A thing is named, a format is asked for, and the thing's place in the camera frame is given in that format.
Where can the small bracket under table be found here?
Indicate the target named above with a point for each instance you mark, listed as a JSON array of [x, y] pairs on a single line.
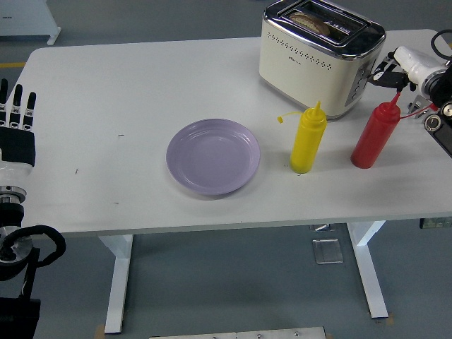
[[321, 227]]

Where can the white table leg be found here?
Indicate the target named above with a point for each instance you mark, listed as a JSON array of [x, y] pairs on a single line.
[[370, 268], [118, 282]]

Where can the cream and chrome toaster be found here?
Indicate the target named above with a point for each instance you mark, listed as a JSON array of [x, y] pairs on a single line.
[[300, 70]]

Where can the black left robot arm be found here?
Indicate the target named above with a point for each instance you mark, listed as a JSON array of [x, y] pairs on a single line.
[[14, 247]]

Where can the purple plate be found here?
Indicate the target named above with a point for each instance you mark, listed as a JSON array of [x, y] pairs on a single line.
[[213, 157]]

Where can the slice of bread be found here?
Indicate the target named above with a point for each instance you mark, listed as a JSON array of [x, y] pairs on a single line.
[[312, 22]]

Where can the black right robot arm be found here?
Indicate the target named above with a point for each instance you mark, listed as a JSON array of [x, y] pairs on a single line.
[[443, 120]]

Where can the red squeeze bottle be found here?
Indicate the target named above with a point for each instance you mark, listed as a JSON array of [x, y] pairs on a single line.
[[374, 137]]

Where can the metal floor socket cover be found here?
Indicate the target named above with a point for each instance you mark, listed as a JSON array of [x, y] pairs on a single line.
[[327, 251]]

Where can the table height control panel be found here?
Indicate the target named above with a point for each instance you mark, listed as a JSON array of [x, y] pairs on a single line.
[[436, 223]]

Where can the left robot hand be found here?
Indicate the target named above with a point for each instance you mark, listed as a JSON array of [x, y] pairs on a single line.
[[16, 148]]

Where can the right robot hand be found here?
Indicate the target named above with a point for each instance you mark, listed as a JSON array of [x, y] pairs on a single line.
[[415, 65]]

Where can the yellow squeeze bottle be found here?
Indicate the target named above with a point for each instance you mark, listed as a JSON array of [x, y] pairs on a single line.
[[306, 144]]

